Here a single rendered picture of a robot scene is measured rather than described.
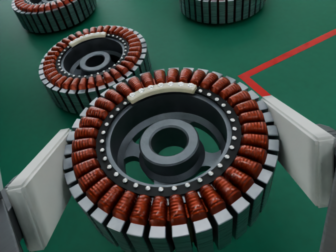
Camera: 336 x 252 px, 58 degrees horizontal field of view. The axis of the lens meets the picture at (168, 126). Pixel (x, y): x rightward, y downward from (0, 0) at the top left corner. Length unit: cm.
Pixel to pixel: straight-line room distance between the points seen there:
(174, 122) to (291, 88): 16
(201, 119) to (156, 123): 3
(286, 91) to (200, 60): 10
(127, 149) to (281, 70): 20
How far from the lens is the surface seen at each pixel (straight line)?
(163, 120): 17
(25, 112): 35
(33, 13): 45
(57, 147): 16
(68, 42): 35
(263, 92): 30
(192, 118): 19
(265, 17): 41
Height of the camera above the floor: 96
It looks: 48 degrees down
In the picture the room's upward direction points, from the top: 12 degrees counter-clockwise
